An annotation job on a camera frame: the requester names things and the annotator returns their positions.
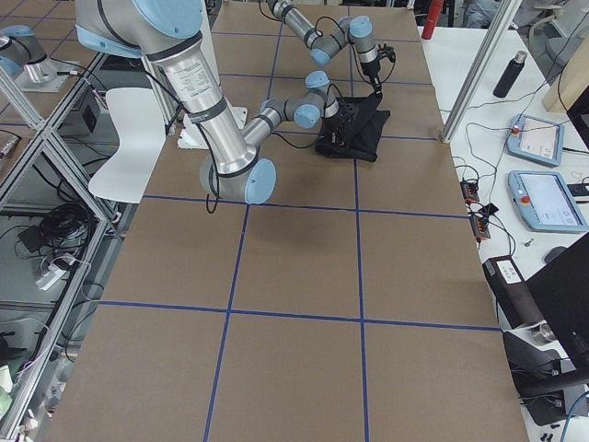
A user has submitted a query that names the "black water bottle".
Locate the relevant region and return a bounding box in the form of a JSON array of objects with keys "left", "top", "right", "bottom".
[{"left": 492, "top": 51, "right": 527, "bottom": 99}]

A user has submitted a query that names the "black monitor on stand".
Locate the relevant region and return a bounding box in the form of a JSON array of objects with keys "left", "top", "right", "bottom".
[{"left": 503, "top": 231, "right": 588, "bottom": 425}]

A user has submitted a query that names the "orange terminal block strip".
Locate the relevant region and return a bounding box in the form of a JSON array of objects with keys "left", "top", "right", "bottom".
[{"left": 459, "top": 180, "right": 496, "bottom": 243}]

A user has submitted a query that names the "blue teach pendant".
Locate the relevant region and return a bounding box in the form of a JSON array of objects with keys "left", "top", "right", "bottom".
[
  {"left": 507, "top": 170, "right": 588, "bottom": 233},
  {"left": 506, "top": 114, "right": 564, "bottom": 168}
]

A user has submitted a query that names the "red cylinder object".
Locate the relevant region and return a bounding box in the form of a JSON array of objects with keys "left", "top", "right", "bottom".
[{"left": 422, "top": 0, "right": 445, "bottom": 40}]

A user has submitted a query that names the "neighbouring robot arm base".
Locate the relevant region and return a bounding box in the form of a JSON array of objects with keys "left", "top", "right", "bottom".
[{"left": 1, "top": 25, "right": 80, "bottom": 93}]

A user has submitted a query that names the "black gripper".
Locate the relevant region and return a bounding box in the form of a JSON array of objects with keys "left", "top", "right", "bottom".
[
  {"left": 361, "top": 62, "right": 383, "bottom": 99},
  {"left": 321, "top": 103, "right": 354, "bottom": 143}
]

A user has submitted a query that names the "white plastic chair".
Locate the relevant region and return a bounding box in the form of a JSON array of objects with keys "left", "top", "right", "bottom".
[{"left": 88, "top": 87, "right": 166, "bottom": 204}]

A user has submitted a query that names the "blue teach pendant far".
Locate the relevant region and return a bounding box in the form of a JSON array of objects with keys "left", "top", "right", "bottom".
[{"left": 506, "top": 114, "right": 564, "bottom": 168}]

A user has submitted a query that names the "black power adapter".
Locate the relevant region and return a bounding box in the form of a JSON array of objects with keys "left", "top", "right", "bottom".
[{"left": 482, "top": 255, "right": 544, "bottom": 328}]

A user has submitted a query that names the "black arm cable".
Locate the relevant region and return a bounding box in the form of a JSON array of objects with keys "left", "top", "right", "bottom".
[
  {"left": 142, "top": 54, "right": 344, "bottom": 215},
  {"left": 303, "top": 16, "right": 397, "bottom": 87}
]

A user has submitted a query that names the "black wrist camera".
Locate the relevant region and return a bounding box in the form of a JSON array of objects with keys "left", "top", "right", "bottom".
[{"left": 377, "top": 43, "right": 397, "bottom": 64}]

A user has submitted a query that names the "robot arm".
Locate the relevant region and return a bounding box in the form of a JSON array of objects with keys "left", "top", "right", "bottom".
[
  {"left": 75, "top": 1, "right": 340, "bottom": 204},
  {"left": 266, "top": 0, "right": 396, "bottom": 95}
]

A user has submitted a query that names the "cable bundle under frame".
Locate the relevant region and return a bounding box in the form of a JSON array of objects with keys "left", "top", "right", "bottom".
[{"left": 13, "top": 202, "right": 100, "bottom": 268}]

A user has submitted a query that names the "black graphic t-shirt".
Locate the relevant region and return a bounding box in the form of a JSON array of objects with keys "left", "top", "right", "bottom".
[{"left": 314, "top": 93, "right": 390, "bottom": 163}]

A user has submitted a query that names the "aluminium frame post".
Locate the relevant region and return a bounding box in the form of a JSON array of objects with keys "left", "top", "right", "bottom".
[{"left": 440, "top": 0, "right": 522, "bottom": 144}]

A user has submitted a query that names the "blue teach pendant near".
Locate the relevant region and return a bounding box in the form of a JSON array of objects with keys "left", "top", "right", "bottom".
[{"left": 507, "top": 170, "right": 588, "bottom": 233}]

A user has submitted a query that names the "black computer mouse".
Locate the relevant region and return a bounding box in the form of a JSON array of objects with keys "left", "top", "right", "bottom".
[{"left": 543, "top": 246, "right": 567, "bottom": 263}]

